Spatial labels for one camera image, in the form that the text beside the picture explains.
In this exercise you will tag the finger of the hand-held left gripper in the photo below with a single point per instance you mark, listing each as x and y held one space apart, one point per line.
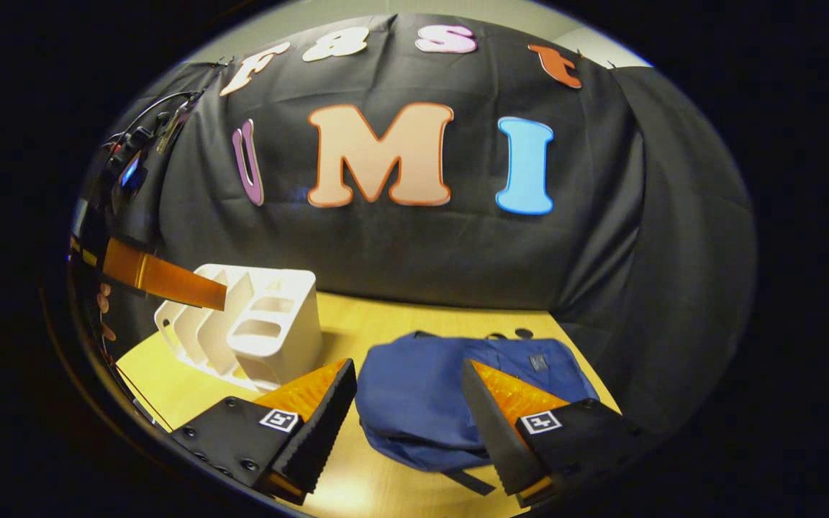
170 280

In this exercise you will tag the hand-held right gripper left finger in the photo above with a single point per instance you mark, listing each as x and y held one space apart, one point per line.
321 424

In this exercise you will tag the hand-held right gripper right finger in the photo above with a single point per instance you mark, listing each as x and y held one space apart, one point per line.
497 439

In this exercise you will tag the blue schoolbag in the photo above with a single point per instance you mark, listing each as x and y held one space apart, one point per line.
414 410

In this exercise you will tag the white bookshelf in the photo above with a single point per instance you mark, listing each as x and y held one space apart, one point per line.
278 338

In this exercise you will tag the black backdrop cloth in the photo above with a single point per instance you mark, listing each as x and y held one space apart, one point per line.
422 244

